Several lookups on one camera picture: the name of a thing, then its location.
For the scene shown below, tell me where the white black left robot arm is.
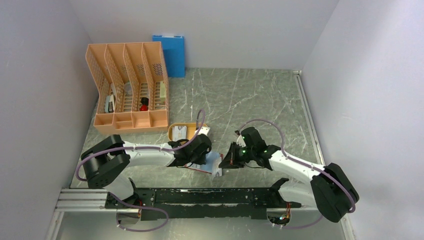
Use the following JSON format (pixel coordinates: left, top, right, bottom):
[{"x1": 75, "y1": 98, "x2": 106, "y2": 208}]
[{"x1": 75, "y1": 134, "x2": 212, "y2": 208}]

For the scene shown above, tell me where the red leather card holder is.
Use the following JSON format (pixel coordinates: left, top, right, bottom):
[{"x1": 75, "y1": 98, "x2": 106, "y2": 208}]
[{"x1": 186, "y1": 151, "x2": 223, "y2": 174}]

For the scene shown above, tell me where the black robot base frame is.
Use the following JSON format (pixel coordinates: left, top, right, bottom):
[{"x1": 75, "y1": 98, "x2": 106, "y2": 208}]
[{"x1": 126, "y1": 187, "x2": 301, "y2": 221}]

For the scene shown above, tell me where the blue plastic box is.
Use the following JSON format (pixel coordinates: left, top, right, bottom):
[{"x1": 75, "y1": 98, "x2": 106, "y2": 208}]
[{"x1": 152, "y1": 35, "x2": 186, "y2": 78}]

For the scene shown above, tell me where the orange plastic file organizer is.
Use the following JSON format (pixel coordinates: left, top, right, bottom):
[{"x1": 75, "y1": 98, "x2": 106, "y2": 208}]
[{"x1": 85, "y1": 41, "x2": 170, "y2": 135}]

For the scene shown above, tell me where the beige eraser block in organizer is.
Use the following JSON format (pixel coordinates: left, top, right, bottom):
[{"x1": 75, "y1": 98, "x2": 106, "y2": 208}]
[{"x1": 159, "y1": 81, "x2": 167, "y2": 102}]

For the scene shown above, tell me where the white stapler in organizer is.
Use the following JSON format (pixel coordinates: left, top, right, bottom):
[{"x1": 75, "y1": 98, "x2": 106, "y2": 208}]
[{"x1": 104, "y1": 94, "x2": 115, "y2": 113}]

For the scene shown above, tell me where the black red item in organizer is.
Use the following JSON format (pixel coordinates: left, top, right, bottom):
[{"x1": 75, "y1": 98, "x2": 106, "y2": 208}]
[{"x1": 139, "y1": 97, "x2": 149, "y2": 112}]

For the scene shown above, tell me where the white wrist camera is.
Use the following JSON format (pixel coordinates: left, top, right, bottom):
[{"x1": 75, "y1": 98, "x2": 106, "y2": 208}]
[
  {"x1": 235, "y1": 130, "x2": 246, "y2": 148},
  {"x1": 198, "y1": 126, "x2": 211, "y2": 136}
]

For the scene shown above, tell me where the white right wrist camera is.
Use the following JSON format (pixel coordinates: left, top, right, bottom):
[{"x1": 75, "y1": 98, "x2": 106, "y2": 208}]
[{"x1": 235, "y1": 130, "x2": 246, "y2": 148}]

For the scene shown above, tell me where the credit cards stack in tray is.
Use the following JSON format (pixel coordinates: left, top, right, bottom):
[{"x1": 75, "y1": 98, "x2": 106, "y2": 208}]
[{"x1": 172, "y1": 125, "x2": 187, "y2": 141}]

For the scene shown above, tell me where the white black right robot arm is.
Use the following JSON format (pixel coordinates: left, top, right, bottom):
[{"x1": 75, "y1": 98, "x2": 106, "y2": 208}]
[{"x1": 219, "y1": 127, "x2": 360, "y2": 223}]

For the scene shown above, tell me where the yellow oval tray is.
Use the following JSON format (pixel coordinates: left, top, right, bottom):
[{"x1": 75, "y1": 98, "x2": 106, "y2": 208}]
[{"x1": 167, "y1": 122, "x2": 198, "y2": 141}]

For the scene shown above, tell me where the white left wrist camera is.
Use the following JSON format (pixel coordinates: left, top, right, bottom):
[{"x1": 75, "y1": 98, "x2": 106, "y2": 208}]
[{"x1": 198, "y1": 126, "x2": 211, "y2": 136}]

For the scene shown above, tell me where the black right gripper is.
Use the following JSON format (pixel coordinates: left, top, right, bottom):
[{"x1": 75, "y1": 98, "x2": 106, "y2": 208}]
[{"x1": 219, "y1": 141, "x2": 256, "y2": 169}]

